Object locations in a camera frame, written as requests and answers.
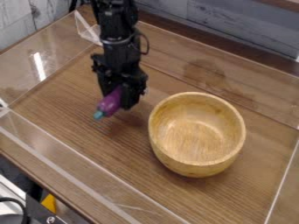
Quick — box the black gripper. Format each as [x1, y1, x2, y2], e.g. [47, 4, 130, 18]
[91, 38, 149, 110]

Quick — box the purple toy eggplant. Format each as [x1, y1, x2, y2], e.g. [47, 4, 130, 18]
[94, 87, 122, 120]

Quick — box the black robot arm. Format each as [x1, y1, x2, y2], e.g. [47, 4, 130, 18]
[91, 0, 150, 110]

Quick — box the brown wooden bowl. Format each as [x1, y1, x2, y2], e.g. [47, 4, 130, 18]
[149, 92, 247, 178]

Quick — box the yellow black device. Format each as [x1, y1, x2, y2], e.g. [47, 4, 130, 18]
[23, 192, 74, 224]

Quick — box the clear acrylic corner bracket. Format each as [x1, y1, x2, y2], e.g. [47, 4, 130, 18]
[74, 10, 103, 46]

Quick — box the clear acrylic tray wall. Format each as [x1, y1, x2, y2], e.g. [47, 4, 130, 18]
[0, 14, 299, 224]

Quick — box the black cable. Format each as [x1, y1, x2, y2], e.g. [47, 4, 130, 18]
[0, 197, 30, 224]

